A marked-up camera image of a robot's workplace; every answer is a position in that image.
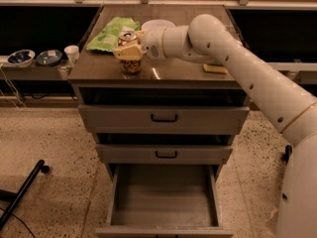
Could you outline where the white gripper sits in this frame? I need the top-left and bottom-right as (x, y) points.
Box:
(112, 29), (164, 60)

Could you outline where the orange soda can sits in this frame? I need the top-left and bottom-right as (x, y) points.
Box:
(118, 31), (141, 74)

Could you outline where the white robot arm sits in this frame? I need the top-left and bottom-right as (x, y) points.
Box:
(113, 14), (317, 238)

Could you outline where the top grey drawer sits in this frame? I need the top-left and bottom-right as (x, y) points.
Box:
(79, 105), (249, 135)

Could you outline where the grey drawer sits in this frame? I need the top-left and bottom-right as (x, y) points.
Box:
(79, 105), (249, 135)
(96, 145), (232, 165)
(95, 165), (233, 238)

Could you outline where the grey drawer cabinet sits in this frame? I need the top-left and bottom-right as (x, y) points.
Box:
(67, 4), (251, 238)

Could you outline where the middle grey drawer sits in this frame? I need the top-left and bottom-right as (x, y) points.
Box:
(96, 145), (232, 165)

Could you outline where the bottom grey drawer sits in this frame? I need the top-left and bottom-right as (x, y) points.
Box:
(95, 165), (233, 238)

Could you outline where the green chip bag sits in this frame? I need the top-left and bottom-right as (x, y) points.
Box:
(86, 17), (140, 53)

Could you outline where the white paper cup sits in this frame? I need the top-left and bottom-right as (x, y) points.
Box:
(64, 45), (79, 64)

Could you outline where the grey side shelf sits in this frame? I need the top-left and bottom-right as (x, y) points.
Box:
(0, 57), (72, 81)

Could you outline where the green yellow sponge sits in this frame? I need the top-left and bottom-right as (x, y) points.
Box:
(203, 64), (228, 74)

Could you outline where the dark blue bowl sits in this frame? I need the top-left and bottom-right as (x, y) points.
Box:
(36, 50), (62, 66)

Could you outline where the blue white bowl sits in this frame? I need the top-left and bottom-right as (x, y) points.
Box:
(8, 50), (35, 68)

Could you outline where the black right stand leg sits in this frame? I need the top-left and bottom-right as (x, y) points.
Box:
(281, 145), (292, 163)

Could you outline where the black stand leg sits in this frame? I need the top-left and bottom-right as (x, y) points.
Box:
(0, 160), (50, 230)
(281, 145), (292, 163)

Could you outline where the black left stand leg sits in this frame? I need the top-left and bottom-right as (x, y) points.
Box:
(0, 160), (50, 230)

